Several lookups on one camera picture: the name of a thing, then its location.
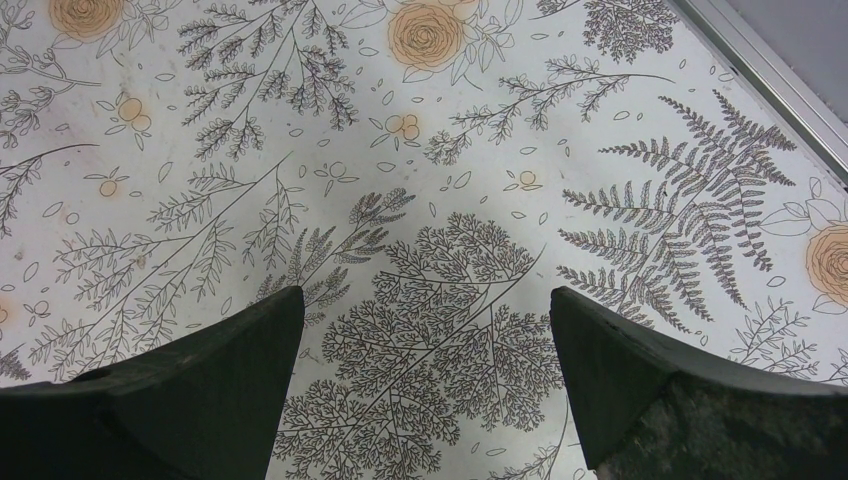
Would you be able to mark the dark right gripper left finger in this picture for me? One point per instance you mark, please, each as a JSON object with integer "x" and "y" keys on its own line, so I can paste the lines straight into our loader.
{"x": 205, "y": 406}

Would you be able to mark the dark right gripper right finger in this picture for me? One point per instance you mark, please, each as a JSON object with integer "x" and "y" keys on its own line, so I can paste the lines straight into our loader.
{"x": 647, "y": 406}

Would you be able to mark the floral patterned table mat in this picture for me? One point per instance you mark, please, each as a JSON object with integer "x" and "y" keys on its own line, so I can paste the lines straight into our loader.
{"x": 428, "y": 172}

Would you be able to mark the aluminium frame rail right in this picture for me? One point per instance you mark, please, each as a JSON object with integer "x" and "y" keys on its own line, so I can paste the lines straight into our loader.
{"x": 722, "y": 28}

